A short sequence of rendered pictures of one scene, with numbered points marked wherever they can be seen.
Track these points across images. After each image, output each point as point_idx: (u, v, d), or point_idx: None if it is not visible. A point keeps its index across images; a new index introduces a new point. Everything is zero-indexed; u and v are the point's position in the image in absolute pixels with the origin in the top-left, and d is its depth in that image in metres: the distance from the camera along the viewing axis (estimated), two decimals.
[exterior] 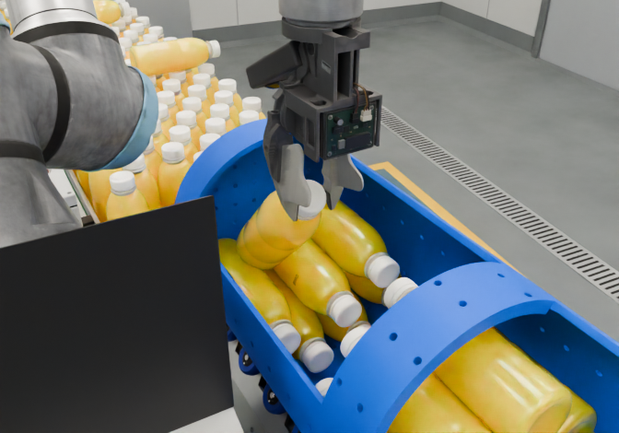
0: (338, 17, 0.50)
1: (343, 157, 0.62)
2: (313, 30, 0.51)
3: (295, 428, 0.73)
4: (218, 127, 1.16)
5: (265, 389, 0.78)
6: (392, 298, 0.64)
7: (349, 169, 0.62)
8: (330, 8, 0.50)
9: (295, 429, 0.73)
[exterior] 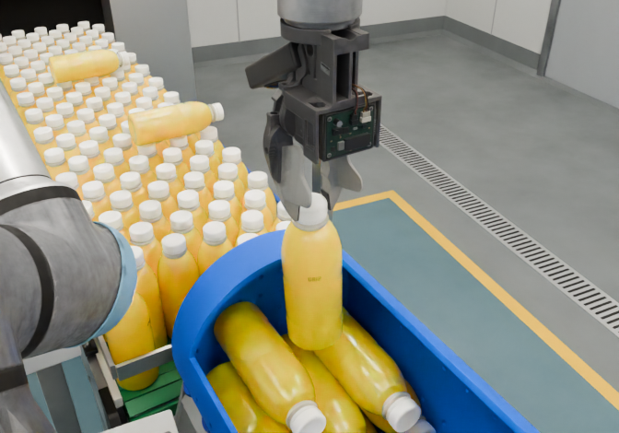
0: (337, 18, 0.50)
1: (342, 158, 0.62)
2: (312, 32, 0.51)
3: None
4: (223, 212, 1.08)
5: None
6: None
7: (348, 169, 0.62)
8: (329, 10, 0.50)
9: None
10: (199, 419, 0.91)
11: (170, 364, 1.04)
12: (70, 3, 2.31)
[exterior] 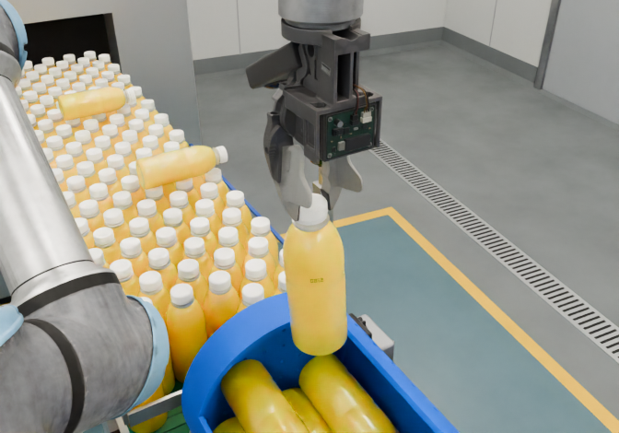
0: (338, 18, 0.50)
1: (342, 158, 0.62)
2: (313, 32, 0.51)
3: None
4: (227, 260, 1.14)
5: None
6: None
7: (348, 169, 0.62)
8: (330, 10, 0.50)
9: None
10: None
11: (178, 406, 1.09)
12: (75, 31, 2.37)
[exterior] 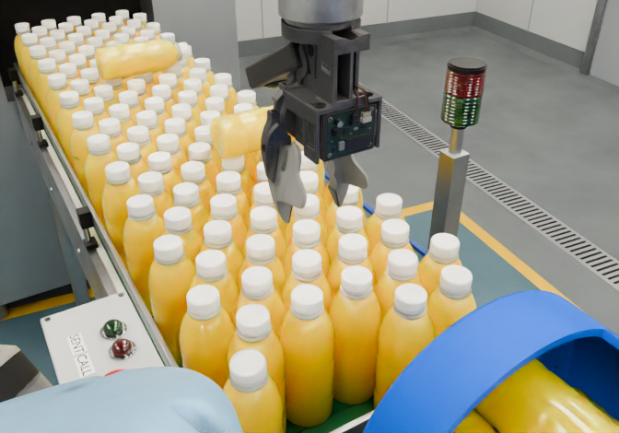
0: (338, 18, 0.50)
1: (346, 156, 0.62)
2: (313, 32, 0.51)
3: None
4: (360, 251, 0.81)
5: None
6: None
7: (353, 167, 0.62)
8: (330, 10, 0.50)
9: None
10: None
11: None
12: None
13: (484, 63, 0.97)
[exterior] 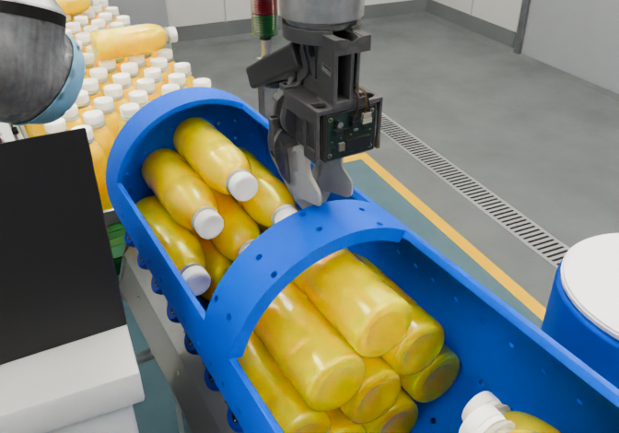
0: (339, 19, 0.50)
1: (335, 161, 0.62)
2: (313, 33, 0.51)
3: (205, 369, 0.81)
4: None
5: (185, 337, 0.86)
6: None
7: (340, 173, 0.61)
8: (331, 11, 0.50)
9: (205, 370, 0.81)
10: (137, 264, 1.06)
11: (119, 232, 1.19)
12: None
13: None
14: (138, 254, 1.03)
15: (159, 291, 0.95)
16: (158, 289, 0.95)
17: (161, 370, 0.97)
